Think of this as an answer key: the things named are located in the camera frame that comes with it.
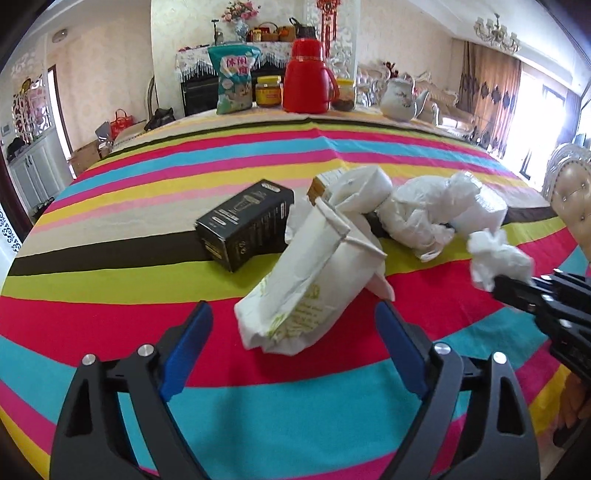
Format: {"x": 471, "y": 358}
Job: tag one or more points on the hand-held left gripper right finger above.
{"x": 401, "y": 355}

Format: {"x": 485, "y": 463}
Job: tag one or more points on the black handbag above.
{"x": 304, "y": 31}

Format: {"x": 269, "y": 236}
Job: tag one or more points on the white tissue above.
{"x": 498, "y": 258}

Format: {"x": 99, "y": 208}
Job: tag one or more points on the black piano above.
{"x": 198, "y": 94}

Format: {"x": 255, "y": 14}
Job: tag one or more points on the white porcelain floral pitcher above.
{"x": 397, "y": 99}

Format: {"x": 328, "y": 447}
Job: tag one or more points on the beige tufted white-framed chair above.
{"x": 575, "y": 194}

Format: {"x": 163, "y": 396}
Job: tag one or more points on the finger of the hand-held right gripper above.
{"x": 570, "y": 286}
{"x": 517, "y": 295}

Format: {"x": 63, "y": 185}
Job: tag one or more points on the red thermos jug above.
{"x": 304, "y": 78}

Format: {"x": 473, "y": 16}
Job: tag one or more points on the cream carved sofa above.
{"x": 455, "y": 106}

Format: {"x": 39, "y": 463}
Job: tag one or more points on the floral lace piano cover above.
{"x": 194, "y": 57}

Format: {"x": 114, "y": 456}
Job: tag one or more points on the wooden chair back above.
{"x": 151, "y": 92}

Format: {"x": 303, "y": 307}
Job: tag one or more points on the white carved lattice panel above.
{"x": 10, "y": 230}

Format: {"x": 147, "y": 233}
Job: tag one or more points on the teal snack bag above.
{"x": 233, "y": 83}

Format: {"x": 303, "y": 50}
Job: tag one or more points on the beige box with orange end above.
{"x": 318, "y": 189}

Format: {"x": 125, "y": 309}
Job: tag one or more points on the round white ceiling fixture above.
{"x": 59, "y": 35}

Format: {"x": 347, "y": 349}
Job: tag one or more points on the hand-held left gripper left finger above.
{"x": 184, "y": 355}

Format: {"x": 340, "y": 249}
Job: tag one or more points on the row of dark shoes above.
{"x": 44, "y": 207}

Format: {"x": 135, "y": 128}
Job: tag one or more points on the brown cardboard box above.
{"x": 87, "y": 159}

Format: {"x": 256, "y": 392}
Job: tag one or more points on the colourful striped tablecloth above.
{"x": 138, "y": 286}

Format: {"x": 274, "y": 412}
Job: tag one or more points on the brown patterned curtain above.
{"x": 489, "y": 92}

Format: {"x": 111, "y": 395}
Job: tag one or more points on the glass balcony window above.
{"x": 549, "y": 120}

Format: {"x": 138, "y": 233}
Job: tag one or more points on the pink flower bouquet vase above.
{"x": 238, "y": 11}

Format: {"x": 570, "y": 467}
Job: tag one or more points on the red knot wall hanging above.
{"x": 328, "y": 27}

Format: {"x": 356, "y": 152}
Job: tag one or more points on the white pouch with black lettering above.
{"x": 364, "y": 184}

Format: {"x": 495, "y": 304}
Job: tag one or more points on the red gift bag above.
{"x": 122, "y": 123}

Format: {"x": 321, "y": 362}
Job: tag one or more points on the low white shoe cabinet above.
{"x": 37, "y": 170}

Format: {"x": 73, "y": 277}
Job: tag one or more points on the small orange bag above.
{"x": 285, "y": 32}

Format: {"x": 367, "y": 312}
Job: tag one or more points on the white printed paper bag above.
{"x": 300, "y": 286}

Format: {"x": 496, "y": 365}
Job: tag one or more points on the white lattice wall screen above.
{"x": 346, "y": 46}

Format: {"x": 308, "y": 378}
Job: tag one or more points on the grey foil bag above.
{"x": 104, "y": 133}

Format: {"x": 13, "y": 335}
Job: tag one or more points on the white carved armchair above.
{"x": 369, "y": 83}

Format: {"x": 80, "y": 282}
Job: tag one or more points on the clear plastic bag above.
{"x": 482, "y": 207}

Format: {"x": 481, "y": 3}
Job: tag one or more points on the black cardboard box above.
{"x": 244, "y": 221}

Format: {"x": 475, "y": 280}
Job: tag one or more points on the woven basket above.
{"x": 265, "y": 34}

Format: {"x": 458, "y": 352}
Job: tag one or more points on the white lattice room divider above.
{"x": 32, "y": 110}

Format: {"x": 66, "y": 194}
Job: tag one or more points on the chandelier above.
{"x": 498, "y": 32}

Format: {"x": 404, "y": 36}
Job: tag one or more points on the yellow label jar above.
{"x": 268, "y": 94}

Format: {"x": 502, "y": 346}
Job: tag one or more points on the black bag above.
{"x": 14, "y": 147}
{"x": 159, "y": 120}

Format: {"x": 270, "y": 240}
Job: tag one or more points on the white plastic bag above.
{"x": 415, "y": 217}

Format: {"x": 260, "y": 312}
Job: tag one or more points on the person's right hand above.
{"x": 579, "y": 401}

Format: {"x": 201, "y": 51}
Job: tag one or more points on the yellow-lidded jar dark contents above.
{"x": 345, "y": 97}

